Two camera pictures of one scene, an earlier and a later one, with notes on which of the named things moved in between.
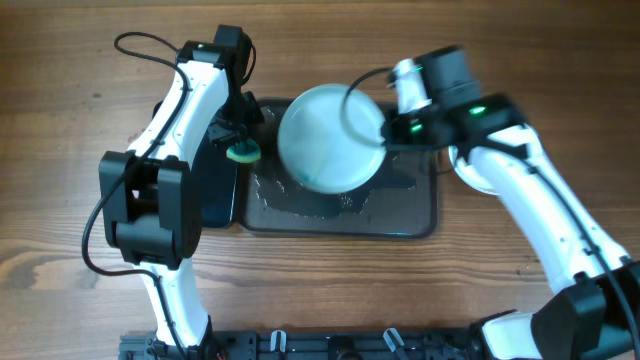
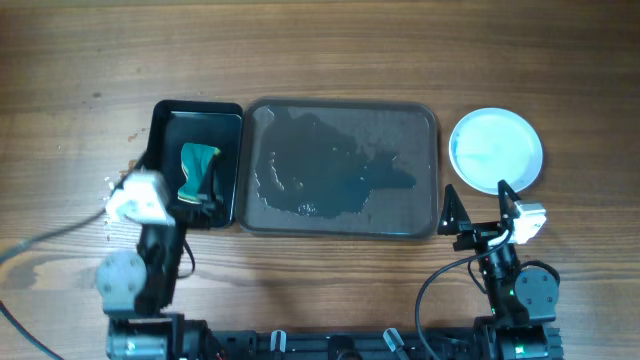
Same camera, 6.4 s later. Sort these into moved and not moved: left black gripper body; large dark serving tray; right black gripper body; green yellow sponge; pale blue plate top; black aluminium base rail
Moved: pale blue plate top; left black gripper body; right black gripper body; green yellow sponge
Not moved: black aluminium base rail; large dark serving tray
